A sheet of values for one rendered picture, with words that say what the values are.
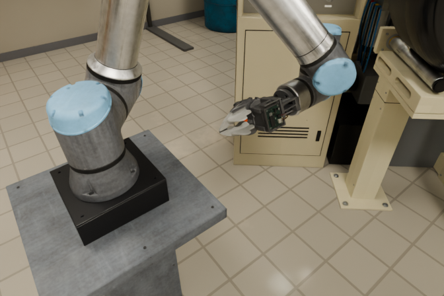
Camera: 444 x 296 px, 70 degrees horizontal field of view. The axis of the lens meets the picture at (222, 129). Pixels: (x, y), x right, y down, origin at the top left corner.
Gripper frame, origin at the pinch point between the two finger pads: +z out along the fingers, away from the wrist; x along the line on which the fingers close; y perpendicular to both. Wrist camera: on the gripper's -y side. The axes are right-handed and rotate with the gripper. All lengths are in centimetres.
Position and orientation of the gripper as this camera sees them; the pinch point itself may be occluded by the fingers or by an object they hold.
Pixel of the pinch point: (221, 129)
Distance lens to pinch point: 76.2
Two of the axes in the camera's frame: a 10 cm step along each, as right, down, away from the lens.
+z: -7.9, 3.9, -4.8
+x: 2.5, 9.1, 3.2
